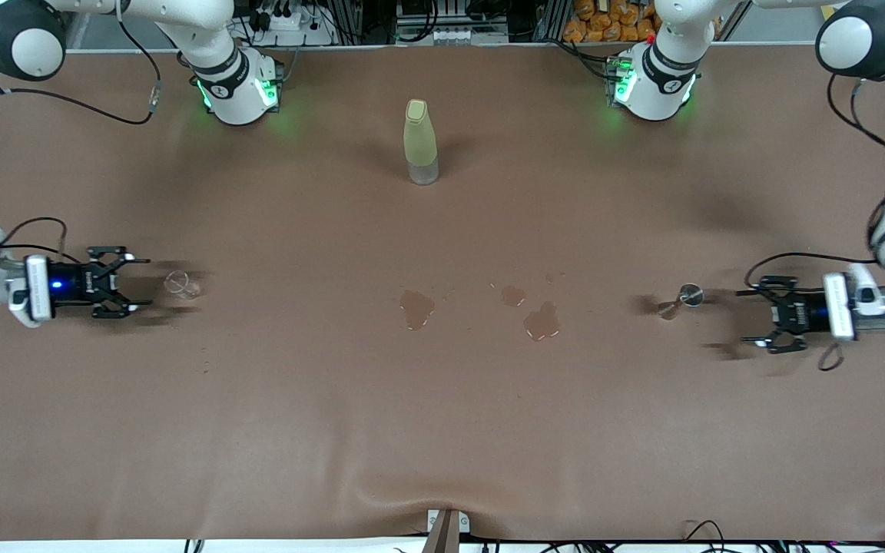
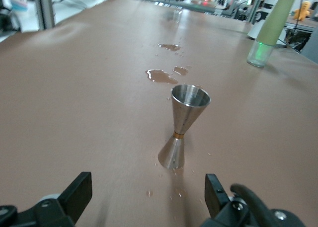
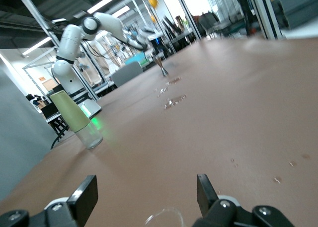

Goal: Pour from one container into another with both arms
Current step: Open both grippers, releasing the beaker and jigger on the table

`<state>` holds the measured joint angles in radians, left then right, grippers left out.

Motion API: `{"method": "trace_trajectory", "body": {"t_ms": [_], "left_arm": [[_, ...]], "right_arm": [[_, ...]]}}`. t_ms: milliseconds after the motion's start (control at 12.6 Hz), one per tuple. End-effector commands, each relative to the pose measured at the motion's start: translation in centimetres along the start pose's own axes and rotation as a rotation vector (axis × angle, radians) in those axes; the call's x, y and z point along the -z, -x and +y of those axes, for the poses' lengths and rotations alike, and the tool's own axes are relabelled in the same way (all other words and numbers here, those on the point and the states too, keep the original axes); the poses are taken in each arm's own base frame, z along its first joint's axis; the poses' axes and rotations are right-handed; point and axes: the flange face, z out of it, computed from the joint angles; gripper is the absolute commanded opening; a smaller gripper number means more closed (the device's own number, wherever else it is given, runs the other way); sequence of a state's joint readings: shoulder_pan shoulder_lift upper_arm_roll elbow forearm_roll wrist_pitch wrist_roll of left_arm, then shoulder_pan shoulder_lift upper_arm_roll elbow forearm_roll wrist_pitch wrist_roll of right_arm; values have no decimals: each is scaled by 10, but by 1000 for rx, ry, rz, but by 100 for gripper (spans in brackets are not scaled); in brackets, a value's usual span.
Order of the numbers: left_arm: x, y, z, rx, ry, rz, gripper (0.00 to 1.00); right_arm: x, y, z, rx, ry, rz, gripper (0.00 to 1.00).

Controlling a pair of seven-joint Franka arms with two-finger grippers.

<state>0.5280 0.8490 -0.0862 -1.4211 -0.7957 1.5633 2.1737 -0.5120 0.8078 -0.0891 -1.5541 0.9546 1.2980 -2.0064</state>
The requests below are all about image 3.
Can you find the metal double-cone jigger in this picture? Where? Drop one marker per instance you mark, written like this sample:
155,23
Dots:
161,66

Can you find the ceiling light tube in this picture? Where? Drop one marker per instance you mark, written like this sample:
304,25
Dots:
104,2
37,45

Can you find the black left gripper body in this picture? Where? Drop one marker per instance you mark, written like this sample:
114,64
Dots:
157,48

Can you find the clear glass measuring beaker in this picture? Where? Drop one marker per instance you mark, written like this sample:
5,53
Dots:
174,212

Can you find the slim aluminium frame post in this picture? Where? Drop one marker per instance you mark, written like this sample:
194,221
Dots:
186,13

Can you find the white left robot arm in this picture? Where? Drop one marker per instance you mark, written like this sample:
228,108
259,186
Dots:
69,45

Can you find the large yellow hard hat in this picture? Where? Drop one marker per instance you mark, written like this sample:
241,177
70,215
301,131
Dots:
153,2

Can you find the black camera on frame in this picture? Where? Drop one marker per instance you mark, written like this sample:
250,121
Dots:
59,21

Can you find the green bottle with clear base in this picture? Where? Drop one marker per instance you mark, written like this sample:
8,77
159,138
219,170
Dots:
72,112

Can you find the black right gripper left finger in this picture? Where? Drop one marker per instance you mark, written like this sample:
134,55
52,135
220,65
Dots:
82,202

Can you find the small yellow hard hat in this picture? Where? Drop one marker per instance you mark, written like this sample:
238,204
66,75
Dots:
153,18

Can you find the brown table mat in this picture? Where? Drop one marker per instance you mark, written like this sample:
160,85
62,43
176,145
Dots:
198,125

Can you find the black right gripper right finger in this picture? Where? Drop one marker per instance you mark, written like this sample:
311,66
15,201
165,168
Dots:
223,214

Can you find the small spilled liquid puddle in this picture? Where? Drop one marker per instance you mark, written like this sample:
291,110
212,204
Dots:
161,91

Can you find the grey office chair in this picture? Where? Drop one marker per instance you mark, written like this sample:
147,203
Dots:
126,74

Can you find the large spilled liquid puddle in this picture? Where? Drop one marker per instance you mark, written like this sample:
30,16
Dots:
175,100

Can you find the wide spilled liquid puddle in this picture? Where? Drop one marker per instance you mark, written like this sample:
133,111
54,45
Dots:
174,80

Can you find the wide aluminium frame post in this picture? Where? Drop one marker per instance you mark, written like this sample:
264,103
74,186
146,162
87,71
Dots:
264,13

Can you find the grey aluminium profile stack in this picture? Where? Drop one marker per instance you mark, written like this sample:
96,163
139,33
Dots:
298,8

